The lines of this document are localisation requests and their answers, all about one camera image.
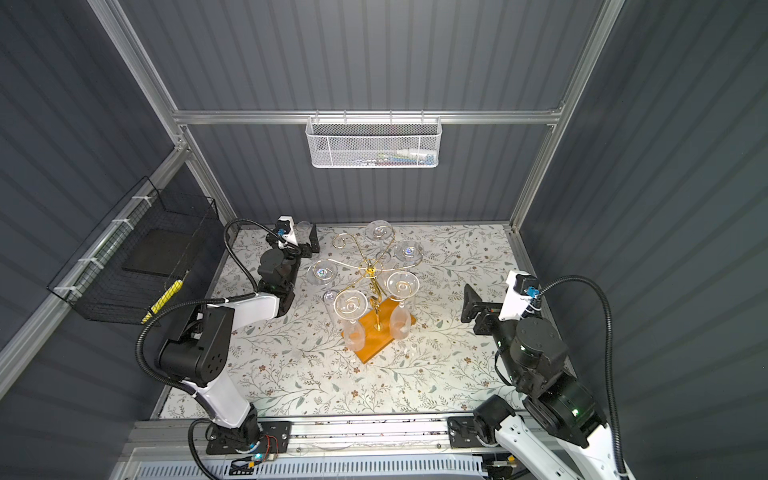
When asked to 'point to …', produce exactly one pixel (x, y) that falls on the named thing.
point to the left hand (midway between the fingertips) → (297, 224)
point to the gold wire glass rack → (372, 270)
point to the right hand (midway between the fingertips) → (490, 291)
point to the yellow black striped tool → (164, 299)
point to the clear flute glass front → (352, 305)
